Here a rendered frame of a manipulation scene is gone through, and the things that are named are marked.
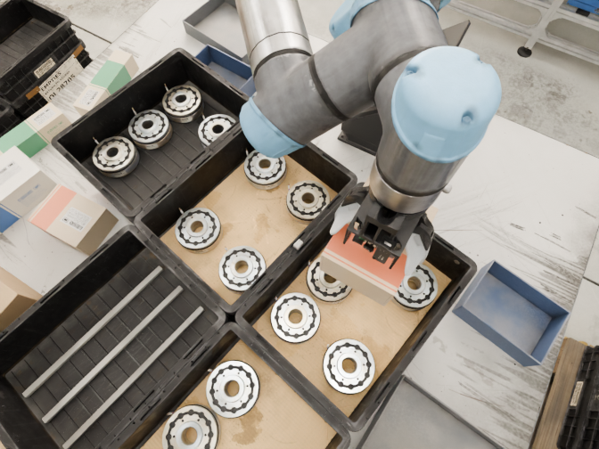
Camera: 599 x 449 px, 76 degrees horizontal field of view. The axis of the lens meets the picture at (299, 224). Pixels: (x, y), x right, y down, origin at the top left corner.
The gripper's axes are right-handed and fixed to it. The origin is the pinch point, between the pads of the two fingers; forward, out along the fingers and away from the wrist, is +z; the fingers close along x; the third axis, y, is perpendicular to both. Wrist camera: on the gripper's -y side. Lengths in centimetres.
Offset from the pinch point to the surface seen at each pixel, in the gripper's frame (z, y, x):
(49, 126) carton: 35, 3, -98
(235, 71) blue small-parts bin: 38, -45, -66
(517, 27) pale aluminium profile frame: 97, -193, 8
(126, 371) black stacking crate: 27, 41, -31
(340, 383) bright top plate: 24.0, 20.6, 6.7
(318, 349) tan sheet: 26.8, 17.1, 0.0
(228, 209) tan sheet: 26.8, 0.4, -34.4
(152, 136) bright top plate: 24, -6, -61
